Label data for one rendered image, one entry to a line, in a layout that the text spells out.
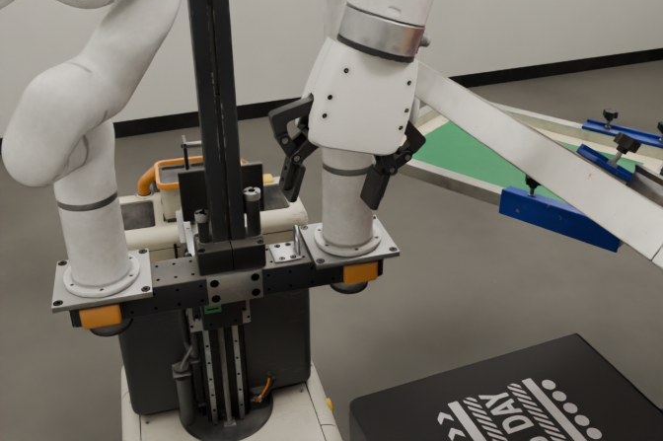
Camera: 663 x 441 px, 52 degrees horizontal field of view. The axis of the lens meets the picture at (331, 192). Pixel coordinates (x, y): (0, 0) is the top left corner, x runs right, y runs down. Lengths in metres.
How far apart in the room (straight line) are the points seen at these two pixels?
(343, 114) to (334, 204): 0.57
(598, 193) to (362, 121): 0.22
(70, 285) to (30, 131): 0.32
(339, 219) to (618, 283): 2.29
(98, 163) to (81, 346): 1.88
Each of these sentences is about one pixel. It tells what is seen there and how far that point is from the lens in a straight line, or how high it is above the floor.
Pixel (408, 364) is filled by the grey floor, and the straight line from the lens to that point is 2.69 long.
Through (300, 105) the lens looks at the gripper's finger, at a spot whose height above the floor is 1.59.
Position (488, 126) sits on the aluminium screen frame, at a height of 1.54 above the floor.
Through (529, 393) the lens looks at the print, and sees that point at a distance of 1.27.
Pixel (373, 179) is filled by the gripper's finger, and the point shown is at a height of 1.50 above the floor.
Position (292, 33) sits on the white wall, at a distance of 4.75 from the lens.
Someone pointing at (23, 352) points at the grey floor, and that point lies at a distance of 2.98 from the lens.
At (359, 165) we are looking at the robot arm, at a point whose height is 1.31.
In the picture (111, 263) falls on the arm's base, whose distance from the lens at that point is 1.17.
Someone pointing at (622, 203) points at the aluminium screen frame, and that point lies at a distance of 0.59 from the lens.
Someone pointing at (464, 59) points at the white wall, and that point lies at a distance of 5.43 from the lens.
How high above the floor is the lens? 1.82
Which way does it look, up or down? 28 degrees down
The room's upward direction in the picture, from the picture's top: straight up
